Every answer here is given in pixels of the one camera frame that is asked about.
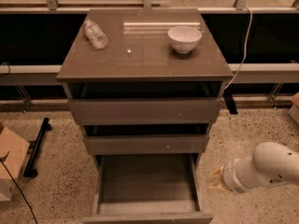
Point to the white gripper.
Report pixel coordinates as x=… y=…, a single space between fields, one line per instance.
x=231 y=176

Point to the grey bottom drawer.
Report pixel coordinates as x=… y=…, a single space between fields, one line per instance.
x=147 y=189

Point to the grey drawer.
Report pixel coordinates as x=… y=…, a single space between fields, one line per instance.
x=147 y=189
x=137 y=112
x=145 y=144

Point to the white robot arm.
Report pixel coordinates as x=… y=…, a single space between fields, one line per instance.
x=270 y=165

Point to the grey top drawer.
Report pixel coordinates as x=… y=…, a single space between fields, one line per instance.
x=137 y=112

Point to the grey middle drawer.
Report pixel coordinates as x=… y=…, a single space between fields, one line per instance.
x=145 y=144

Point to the grey drawer cabinet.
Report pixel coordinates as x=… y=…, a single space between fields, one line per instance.
x=139 y=63

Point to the cardboard box right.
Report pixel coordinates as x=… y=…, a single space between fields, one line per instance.
x=294 y=111

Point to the cardboard box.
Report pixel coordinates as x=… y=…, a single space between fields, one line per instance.
x=294 y=111
x=13 y=149

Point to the white ceramic bowl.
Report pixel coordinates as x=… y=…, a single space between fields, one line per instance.
x=184 y=39

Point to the clear plastic bottle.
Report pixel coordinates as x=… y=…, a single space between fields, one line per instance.
x=95 y=34

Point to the cardboard box left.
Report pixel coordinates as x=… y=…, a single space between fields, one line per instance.
x=13 y=149

